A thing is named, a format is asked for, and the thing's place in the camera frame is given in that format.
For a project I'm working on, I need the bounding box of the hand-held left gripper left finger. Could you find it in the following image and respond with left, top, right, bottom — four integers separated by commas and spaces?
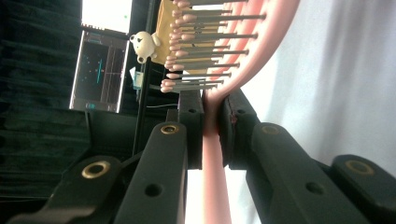
113, 90, 205, 224

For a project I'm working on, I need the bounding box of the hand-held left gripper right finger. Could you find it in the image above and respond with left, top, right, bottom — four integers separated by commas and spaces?
218, 88, 372, 224

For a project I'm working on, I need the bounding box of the pink hairbrush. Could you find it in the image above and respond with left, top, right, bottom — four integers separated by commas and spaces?
160, 0, 302, 224

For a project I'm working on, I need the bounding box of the brown holder cup with bear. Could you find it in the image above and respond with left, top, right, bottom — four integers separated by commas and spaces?
129, 0, 225, 76

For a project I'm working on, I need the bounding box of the small white bear figure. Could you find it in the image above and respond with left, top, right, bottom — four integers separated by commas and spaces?
132, 0, 157, 157

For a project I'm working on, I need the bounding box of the small white tag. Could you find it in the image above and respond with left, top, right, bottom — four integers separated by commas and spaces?
129, 68, 145, 91

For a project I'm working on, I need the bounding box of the dark monitor with graph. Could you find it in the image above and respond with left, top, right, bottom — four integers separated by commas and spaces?
68, 30, 131, 114

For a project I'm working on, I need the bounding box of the dark curtain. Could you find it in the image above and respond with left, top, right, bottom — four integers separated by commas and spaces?
0, 0, 88, 203

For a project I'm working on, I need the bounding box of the bright white screen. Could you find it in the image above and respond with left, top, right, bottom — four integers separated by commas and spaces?
80, 0, 134, 35

